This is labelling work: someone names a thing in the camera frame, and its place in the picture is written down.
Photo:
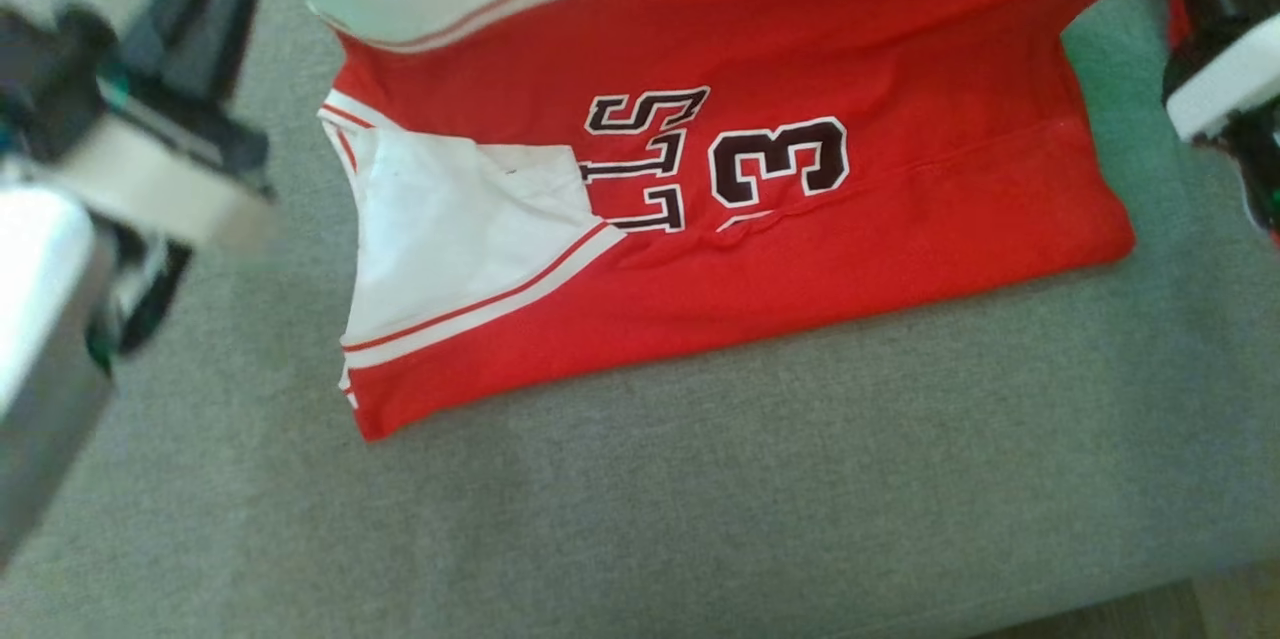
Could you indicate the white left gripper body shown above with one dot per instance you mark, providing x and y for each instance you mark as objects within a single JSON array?
[{"x": 160, "y": 179}]

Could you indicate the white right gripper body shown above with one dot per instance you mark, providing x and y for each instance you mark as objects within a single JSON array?
[{"x": 1230, "y": 84}]

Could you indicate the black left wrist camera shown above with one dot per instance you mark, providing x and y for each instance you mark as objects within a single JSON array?
[{"x": 50, "y": 69}]

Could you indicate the grey fabric sofa seat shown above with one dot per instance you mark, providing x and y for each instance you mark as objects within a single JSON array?
[{"x": 700, "y": 499}]

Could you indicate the red white basketball jersey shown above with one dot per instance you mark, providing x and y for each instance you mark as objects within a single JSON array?
[{"x": 850, "y": 259}]

